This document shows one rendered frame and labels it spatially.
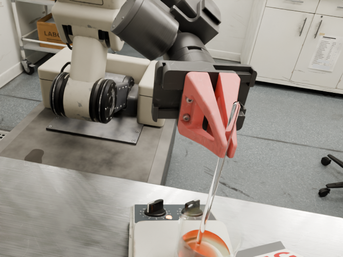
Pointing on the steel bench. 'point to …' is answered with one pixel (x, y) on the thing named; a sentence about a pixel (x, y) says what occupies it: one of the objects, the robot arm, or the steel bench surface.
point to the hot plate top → (154, 238)
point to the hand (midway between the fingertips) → (225, 145)
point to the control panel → (170, 209)
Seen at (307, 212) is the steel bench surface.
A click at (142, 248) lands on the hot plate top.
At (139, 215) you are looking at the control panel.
